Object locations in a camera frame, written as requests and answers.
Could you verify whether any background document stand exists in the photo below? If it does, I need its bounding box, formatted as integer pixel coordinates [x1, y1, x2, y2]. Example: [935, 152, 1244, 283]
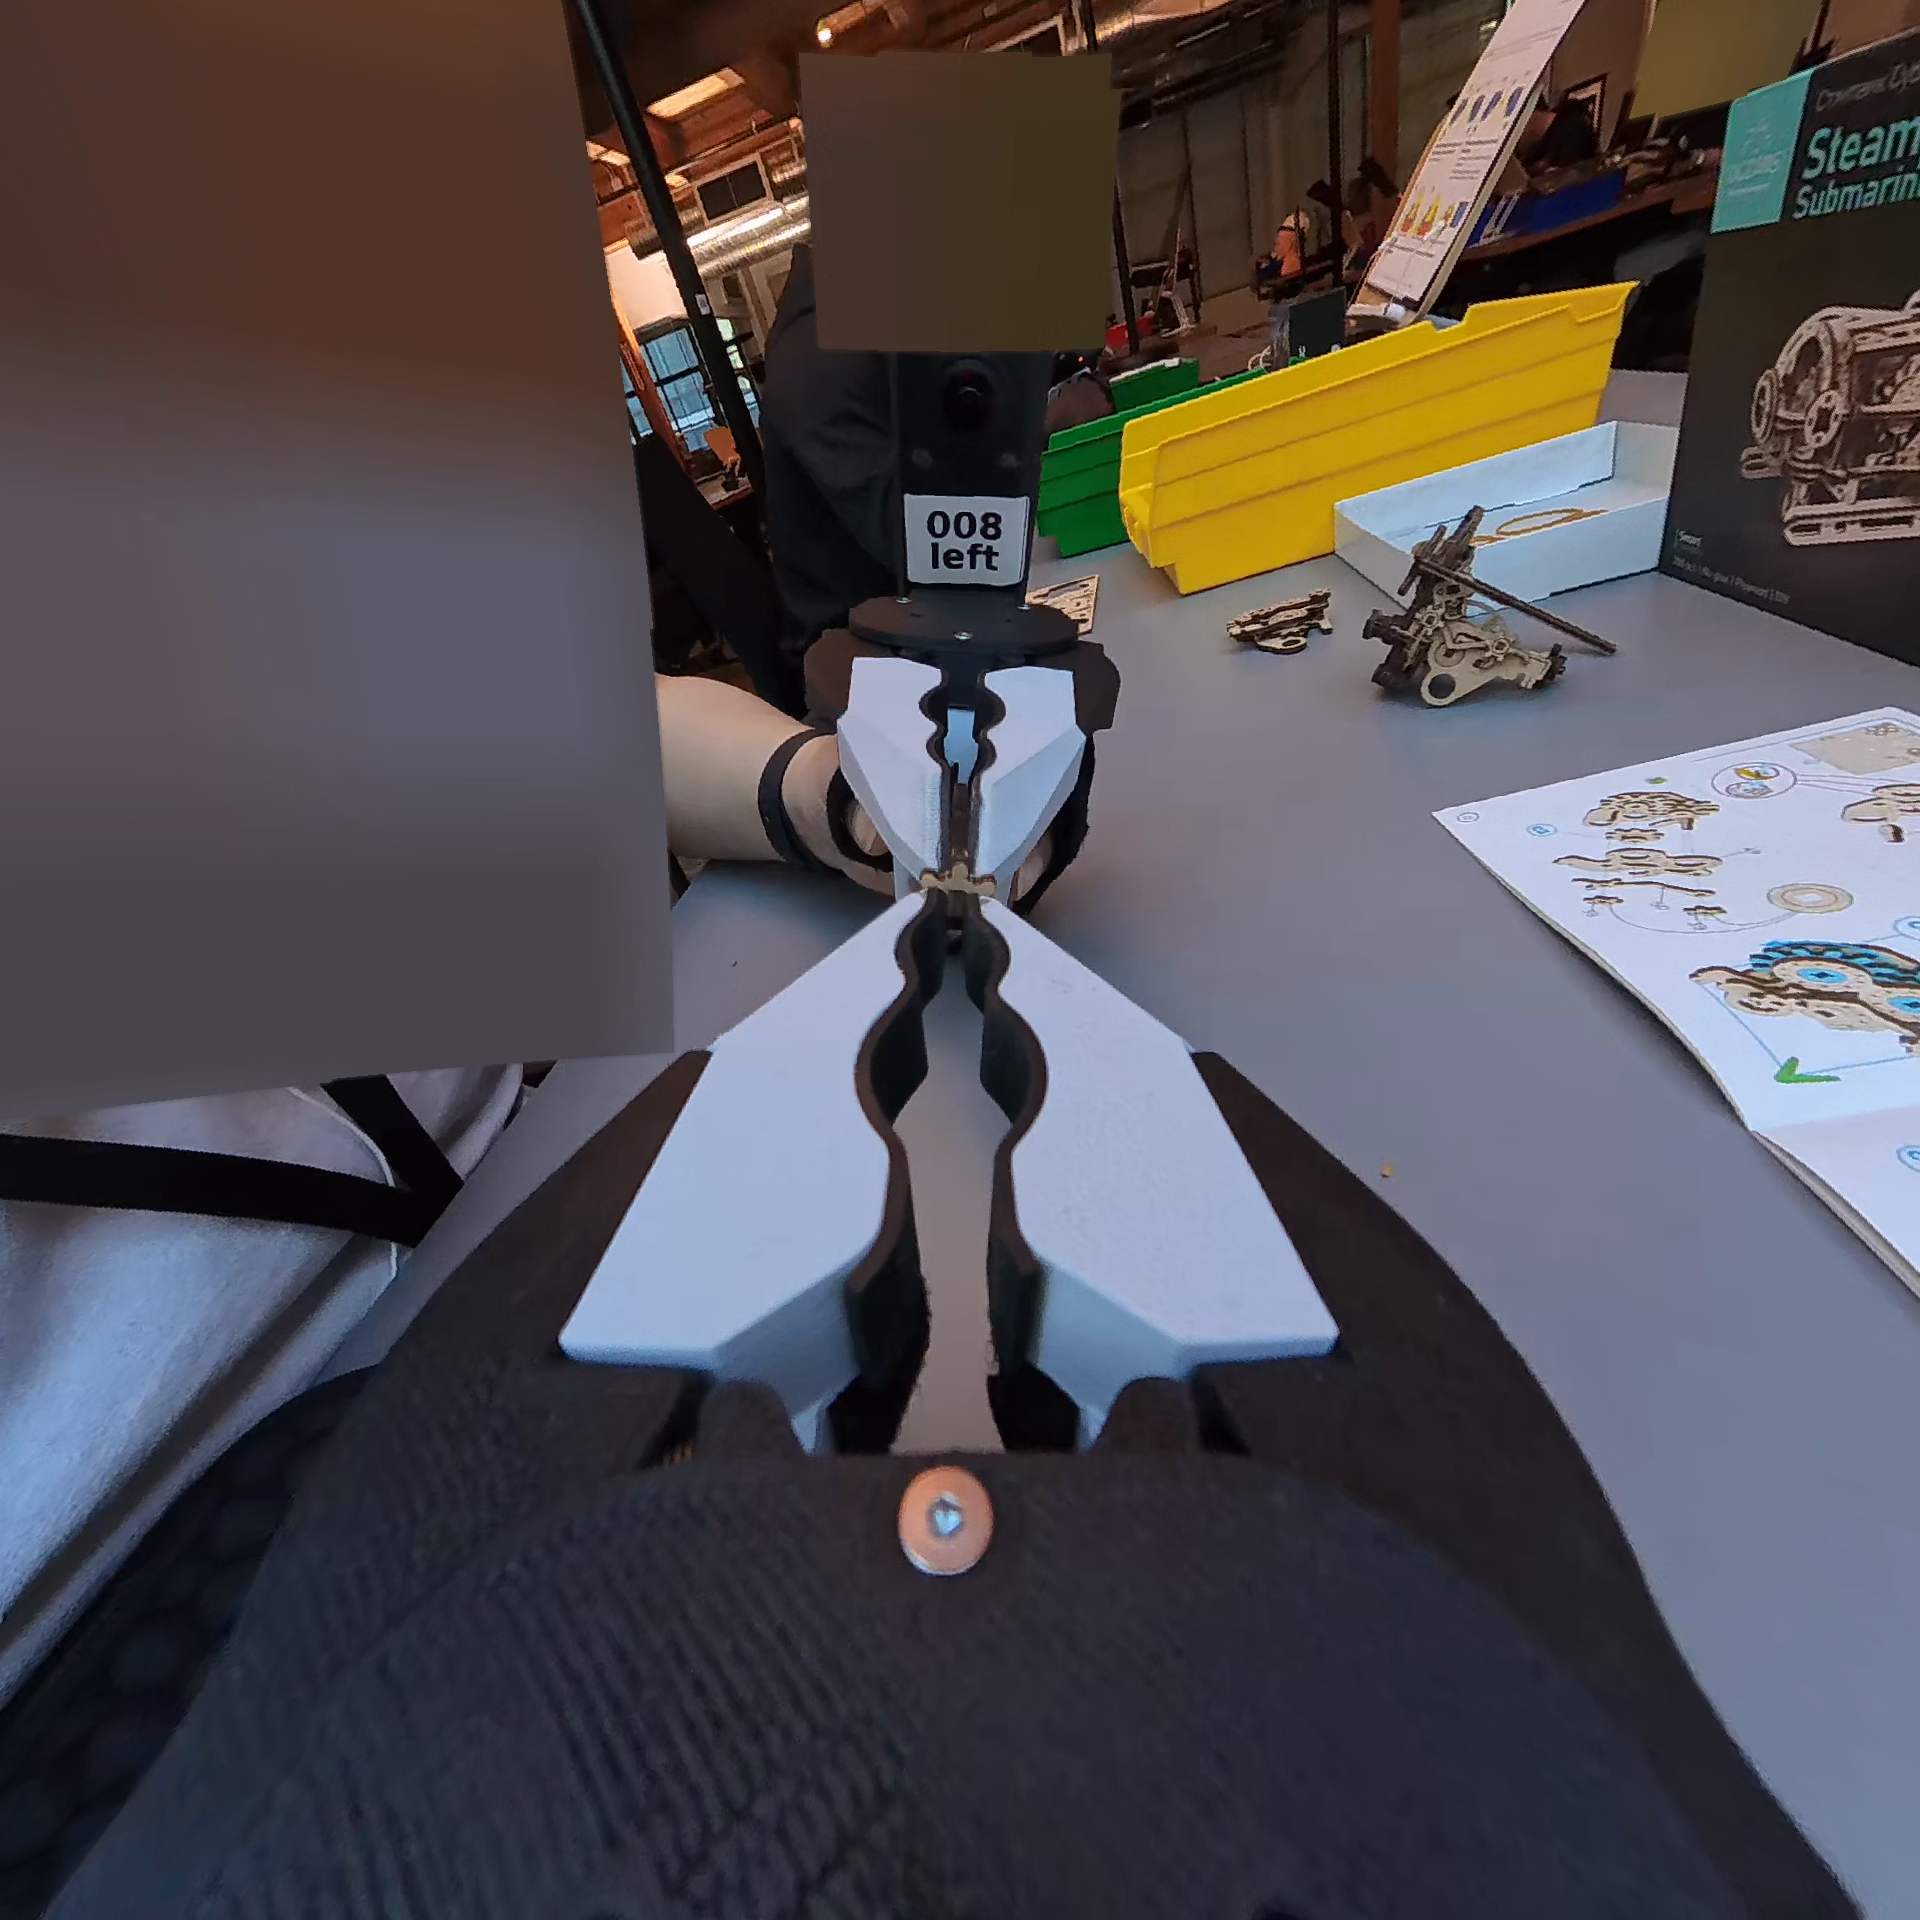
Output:
[1353, 0, 1591, 311]

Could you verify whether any yellow plastic bin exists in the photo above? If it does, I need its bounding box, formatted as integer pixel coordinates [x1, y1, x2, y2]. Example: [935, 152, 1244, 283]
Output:
[1114, 280, 1639, 595]

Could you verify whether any small wooden part assembly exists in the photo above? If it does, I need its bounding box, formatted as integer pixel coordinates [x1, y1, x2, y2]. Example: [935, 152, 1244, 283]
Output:
[1225, 588, 1335, 660]

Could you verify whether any dark wooden model assembly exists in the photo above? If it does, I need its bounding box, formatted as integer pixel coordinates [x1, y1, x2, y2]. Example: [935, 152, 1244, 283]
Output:
[1360, 507, 1618, 709]

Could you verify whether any person's left hand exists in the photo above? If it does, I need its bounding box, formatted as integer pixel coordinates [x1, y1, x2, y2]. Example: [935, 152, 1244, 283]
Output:
[779, 730, 891, 892]

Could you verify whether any assembly instruction booklet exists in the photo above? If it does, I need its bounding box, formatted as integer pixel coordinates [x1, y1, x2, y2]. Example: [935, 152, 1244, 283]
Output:
[1429, 709, 1920, 1302]

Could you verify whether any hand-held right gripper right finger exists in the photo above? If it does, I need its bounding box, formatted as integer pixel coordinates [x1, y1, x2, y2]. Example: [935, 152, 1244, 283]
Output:
[956, 896, 1338, 1455]

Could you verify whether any white cardboard tray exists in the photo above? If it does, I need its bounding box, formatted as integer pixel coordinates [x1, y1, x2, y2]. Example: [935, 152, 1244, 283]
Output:
[1333, 421, 1682, 607]

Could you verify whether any green plastic bin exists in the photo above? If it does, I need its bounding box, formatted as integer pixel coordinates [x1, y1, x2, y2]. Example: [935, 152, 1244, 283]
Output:
[1037, 357, 1295, 558]

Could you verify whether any black model kit box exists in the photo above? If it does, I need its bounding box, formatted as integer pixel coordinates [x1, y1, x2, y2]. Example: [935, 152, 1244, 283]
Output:
[1659, 28, 1920, 672]

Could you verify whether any black honeycomb cushion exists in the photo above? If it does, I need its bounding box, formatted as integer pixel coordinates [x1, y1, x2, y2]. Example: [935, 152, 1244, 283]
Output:
[0, 1367, 376, 1920]

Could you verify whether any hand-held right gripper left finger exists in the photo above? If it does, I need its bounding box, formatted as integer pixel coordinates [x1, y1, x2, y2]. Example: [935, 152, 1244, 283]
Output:
[559, 896, 947, 1455]

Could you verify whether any black shoulder strap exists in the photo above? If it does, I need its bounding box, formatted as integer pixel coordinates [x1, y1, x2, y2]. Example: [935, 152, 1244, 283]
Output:
[0, 1075, 471, 1247]

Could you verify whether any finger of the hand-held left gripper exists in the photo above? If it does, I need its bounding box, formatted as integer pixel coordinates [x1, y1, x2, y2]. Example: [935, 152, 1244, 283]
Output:
[963, 665, 1089, 882]
[834, 660, 963, 904]

